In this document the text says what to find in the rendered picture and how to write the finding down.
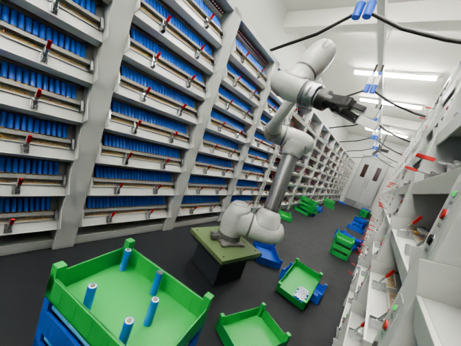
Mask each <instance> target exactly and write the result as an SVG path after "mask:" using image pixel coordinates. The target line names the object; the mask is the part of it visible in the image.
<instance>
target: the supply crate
mask: <svg viewBox="0 0 461 346"><path fill-rule="evenodd" d="M134 243H135V240H133V239H132V238H128V239H126V241H125V243H124V246H123V248H120V249H117V250H115V251H111V252H109V253H106V254H104V255H100V256H98V257H95V258H93V259H90V260H87V261H85V262H82V263H79V264H76V265H74V266H71V267H68V268H67V264H66V263H65V262H64V261H61V262H57V263H55V264H53V265H52V268H51V273H50V276H49V281H48V284H47V289H46V293H45V297H46V298H47V299H48V300H49V301H50V303H51V304H52V305H53V306H54V307H55V308H56V309H57V310H58V311H59V313H61V315H62V316H63V317H64V318H65V319H66V320H67V321H68V322H69V323H70V324H71V325H72V326H73V328H74V329H75V330H76V331H77V332H78V333H79V334H80V335H81V337H82V338H83V339H84V340H85V341H86V342H87V343H88V344H89V345H90V346H125V345H124V344H123V343H122V342H121V341H120V340H119V335H120V333H121V329H122V326H123V322H124V320H125V318H126V317H129V316H131V317H133V318H134V325H133V327H132V331H131V333H130V337H129V339H128V344H127V346H187V344H188V343H189V341H190V340H191V339H192V338H193V337H194V336H195V334H196V333H197V332H198V330H199V329H200V328H201V327H202V325H203V324H204V322H205V320H206V317H207V314H208V312H209V309H210V307H211V304H212V301H213V298H214V295H212V294H211V293H210V292H207V293H206V294H205V295H204V297H203V298H202V297H201V296H200V295H198V294H197V293H195V292H194V291H192V290H191V289H190V288H188V287H187V286H186V285H184V284H183V283H181V282H180V281H178V280H177V279H176V278H175V277H173V276H171V275H170V274H169V273H167V272H166V271H165V270H163V269H162V268H161V267H159V266H157V265H156V264H155V263H154V262H152V261H151V260H149V259H148V258H147V257H145V256H144V255H142V254H141V253H140V252H138V251H137V250H135V249H134V248H133V247H134ZM126 248H130V249H132V252H131V254H130V259H129V261H128V265H127V268H126V270H125V271H120V270H119V267H120V264H121V260H122V257H123V253H124V251H125V249H126ZM158 270H161V271H163V277H162V279H161V283H160V286H159V288H158V292H157V294H156V295H154V296H152V295H151V294H150V290H151V287H152V284H153V281H154V278H155V275H156V272H157V271H158ZM90 283H96V284H97V290H96V293H95V297H94V300H93V304H92V307H91V311H90V310H89V309H88V308H87V307H86V306H85V305H84V304H83V300H84V296H85V294H86V289H87V286H88V285H89V284H90ZM152 297H158V298H159V299H160V301H159V303H158V307H157V309H156V313H155V315H154V319H153V321H152V324H151V326H149V327H146V326H144V324H143V322H144V320H145V315H146V313H147V309H148V307H149V304H150V301H151V298H152Z"/></svg>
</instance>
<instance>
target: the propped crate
mask: <svg viewBox="0 0 461 346"><path fill-rule="evenodd" d="M322 275H323V273H321V272H320V274H318V273H317V272H316V271H314V270H312V269H310V268H309V267H307V266H306V265H304V264H302V263H301V262H299V258H296V261H295V262H294V263H293V264H292V266H291V267H290V268H289V270H288V271H287V272H286V273H285V275H284V276H283V278H282V279H281V280H280V281H279V282H278V284H277V286H276V291H277V292H279V293H280V294H281V295H283V296H284V297H285V298H286V299H288V300H289V301H291V302H292V303H293V304H294V305H296V306H297V307H298V308H300V309H301V310H302V311H303V310H304V309H305V307H306V305H307V304H308V302H309V300H310V298H311V296H312V294H313V293H314V291H315V289H316V287H317V286H318V284H319V282H320V280H321V278H322ZM301 286H302V287H303V288H305V289H306V290H308V291H309V292H308V293H309V296H308V298H307V300H305V299H304V301H303V302H302V303H301V302H300V301H299V300H298V299H296V298H295V297H293V295H294V293H295V292H296V290H297V289H298V287H301Z"/></svg>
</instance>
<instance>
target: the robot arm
mask: <svg viewBox="0 0 461 346"><path fill-rule="evenodd" d="M335 54H336V46H335V43H334V42H333V41H332V40H330V39H326V38H323V39H320V40H319V41H316V42H315V43H314V44H313V45H311V46H310V47H309V48H308V49H307V51H306V52H305V53H304V54H303V55H302V56H301V57H300V58H299V60H298V62H297V63H296V64H295V65H294V66H293V67H291V68H289V69H288V70H280V71H277V72H275V73H274V74H273V76H272V78H271V81H270V87H271V90H272V92H273V93H275V94H276V95H277V96H279V97H281V98H282V99H284V102H283V103H282V105H281V106H280V107H279V109H278V111H277V112H276V113H275V115H274V117H273V118H272V119H271V120H270V121H269V122H268V124H267V125H266V127H265V130H264V135H265V138H266V139H267V141H269V142H271V143H275V144H277V145H279V146H282V154H283V155H282V157H281V160H280V163H279V166H278V168H277V171H276V174H275V176H274V180H273V182H272V185H271V188H270V191H269V193H268V196H267V198H266V201H265V204H264V206H263V207H262V208H260V209H259V210H258V212H257V213H256V214H254V213H252V212H251V208H250V206H249V205H248V204H247V203H245V202H244V201H241V200H235V201H233V202H232V203H231V204H230V205H229V206H228V208H227V209H226V211H225V212H224V215H223V217H222V220H221V223H220V227H219V229H218V231H214V230H211V239H213V240H217V241H218V242H219V243H220V245H221V247H222V248H226V247H242V248H244V247H245V244H244V243H243V242H242V241H241V240H240V237H241V236H246V237H248V238H250V239H252V240H255V241H257V242H260V243H263V244H278V243H280V242H281V240H282V239H283V236H284V233H285V232H284V227H283V225H282V224H280V223H281V217H280V214H278V212H279V209H280V207H281V203H282V202H283V198H284V195H285V193H286V190H287V187H288V185H289V182H290V179H291V177H292V174H293V171H294V168H295V166H296V162H297V160H298V159H300V158H301V157H302V155H303V154H308V153H310V152H311V150H312V148H313V146H314V140H313V138H312V137H311V136H310V135H308V134H307V133H305V132H303V131H301V130H298V129H295V128H290V127H287V126H284V125H283V122H284V120H285V118H286V117H287V116H288V114H289V112H290V111H291V110H292V109H293V107H294V105H295V104H296V103H298V104H300V105H303V106H306V107H308V108H310V109H311V108H315V109H317V110H319V111H324V110H325V109H326V108H330V111H331V112H332V113H335V114H337V115H339V116H340V117H343V118H344V119H347V120H348V121H350V122H352V123H353V124H359V125H360V126H363V127H366V128H368V129H371V130H373V131H376V129H377V128H378V126H379V125H380V123H379V122H376V121H374V119H375V118H376V117H377V116H378V114H379V113H380V111H381V110H379V109H376V108H373V107H371V106H368V105H365V104H362V103H360V102H357V101H356V100H354V98H353V97H348V96H343V95H336V94H333V91H331V90H328V89H326V88H324V86H323V85H321V84H318V83H316V82H315V81H316V80H318V79H319V78H320V76H321V75H322V74H323V73H324V72H325V71H326V70H327V69H328V68H329V65H330V64H331V63H332V61H333V59H334V57H335ZM354 112H355V113H358V114H359V115H357V114H355V113H354ZM362 115H363V116H362ZM364 116H365V117H364ZM367 117H368V118H367ZM369 118H370V119H369ZM372 119H373V120H372Z"/></svg>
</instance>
